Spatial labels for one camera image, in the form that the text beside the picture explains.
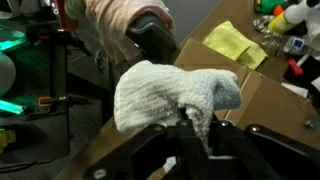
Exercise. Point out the orange plastic object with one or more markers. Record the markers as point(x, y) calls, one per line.
point(277, 10)

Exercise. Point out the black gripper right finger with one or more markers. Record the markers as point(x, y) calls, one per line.
point(273, 156)

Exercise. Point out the white paper slip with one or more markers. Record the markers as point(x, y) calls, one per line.
point(295, 89)

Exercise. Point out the yellow white spray bottle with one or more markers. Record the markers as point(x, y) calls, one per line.
point(286, 18)

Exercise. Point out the yellow emergency stop box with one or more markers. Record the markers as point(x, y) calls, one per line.
point(7, 140)

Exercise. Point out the peach cloth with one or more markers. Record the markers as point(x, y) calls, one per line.
point(110, 23)

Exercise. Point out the green plastic object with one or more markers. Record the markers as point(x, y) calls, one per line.
point(266, 6)

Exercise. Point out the black perforated robot table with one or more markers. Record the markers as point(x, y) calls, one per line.
point(40, 73)

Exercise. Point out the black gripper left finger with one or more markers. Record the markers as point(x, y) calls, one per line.
point(146, 156)

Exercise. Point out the yellow cloth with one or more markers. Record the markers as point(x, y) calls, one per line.
point(233, 43)

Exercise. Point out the clear plastic bottle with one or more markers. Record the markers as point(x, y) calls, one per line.
point(286, 44)

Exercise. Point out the white towel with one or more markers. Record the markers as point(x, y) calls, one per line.
point(153, 93)

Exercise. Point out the small red object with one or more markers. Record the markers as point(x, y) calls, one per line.
point(295, 68)

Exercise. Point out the large brown cardboard box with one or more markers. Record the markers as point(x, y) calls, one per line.
point(266, 110)

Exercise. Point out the small grey metal piece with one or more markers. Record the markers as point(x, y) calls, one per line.
point(311, 122)

